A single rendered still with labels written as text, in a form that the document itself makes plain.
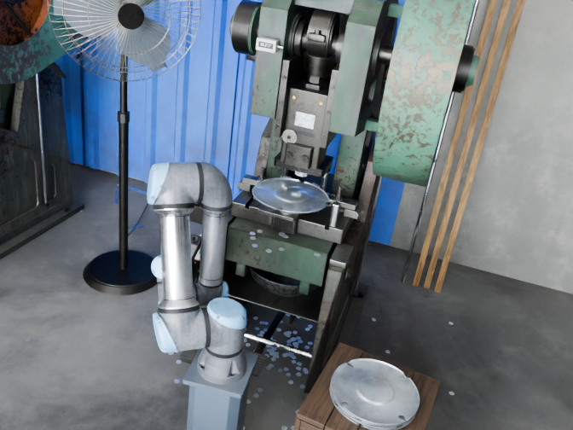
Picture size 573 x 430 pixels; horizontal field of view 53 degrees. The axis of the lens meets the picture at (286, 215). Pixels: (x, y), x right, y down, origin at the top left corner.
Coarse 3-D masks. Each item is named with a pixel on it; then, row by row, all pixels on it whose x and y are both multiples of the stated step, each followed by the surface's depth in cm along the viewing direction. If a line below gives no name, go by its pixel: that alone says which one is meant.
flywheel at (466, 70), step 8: (464, 48) 186; (472, 48) 186; (464, 56) 184; (472, 56) 184; (464, 64) 184; (472, 64) 186; (464, 72) 184; (472, 72) 186; (456, 80) 186; (464, 80) 186; (472, 80) 188; (456, 88) 189; (464, 88) 189
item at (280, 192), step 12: (264, 180) 224; (276, 180) 226; (288, 180) 228; (252, 192) 212; (264, 192) 215; (276, 192) 215; (288, 192) 216; (300, 192) 218; (312, 192) 220; (324, 192) 221; (264, 204) 205; (276, 204) 207; (288, 204) 208; (300, 204) 210; (312, 204) 211
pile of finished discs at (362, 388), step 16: (352, 368) 195; (368, 368) 196; (384, 368) 197; (336, 384) 187; (352, 384) 188; (368, 384) 188; (384, 384) 189; (400, 384) 191; (336, 400) 181; (352, 400) 182; (368, 400) 182; (384, 400) 183; (400, 400) 184; (416, 400) 185; (352, 416) 176; (368, 416) 176; (384, 416) 177; (400, 416) 179
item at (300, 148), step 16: (304, 80) 209; (288, 96) 205; (304, 96) 203; (320, 96) 201; (288, 112) 207; (304, 112) 205; (320, 112) 203; (288, 128) 209; (304, 128) 208; (320, 128) 206; (288, 144) 209; (304, 144) 210; (288, 160) 211; (304, 160) 208; (320, 160) 214
